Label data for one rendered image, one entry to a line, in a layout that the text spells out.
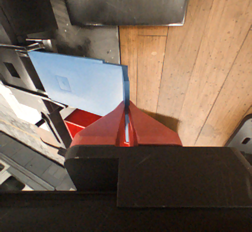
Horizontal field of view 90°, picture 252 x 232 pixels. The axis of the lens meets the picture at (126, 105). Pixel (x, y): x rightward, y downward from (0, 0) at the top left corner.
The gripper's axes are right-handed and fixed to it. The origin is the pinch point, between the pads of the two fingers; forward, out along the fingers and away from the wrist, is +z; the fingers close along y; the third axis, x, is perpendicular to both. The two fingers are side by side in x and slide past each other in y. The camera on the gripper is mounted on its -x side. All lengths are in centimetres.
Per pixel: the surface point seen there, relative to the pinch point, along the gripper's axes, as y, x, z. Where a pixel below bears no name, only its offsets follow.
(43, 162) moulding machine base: 299, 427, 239
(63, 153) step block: 18.4, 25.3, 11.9
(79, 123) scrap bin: 10.5, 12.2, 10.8
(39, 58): 11.0, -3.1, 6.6
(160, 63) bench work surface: -5.0, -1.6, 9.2
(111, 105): 1.7, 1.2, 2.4
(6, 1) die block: 15.0, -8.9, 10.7
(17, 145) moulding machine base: 440, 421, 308
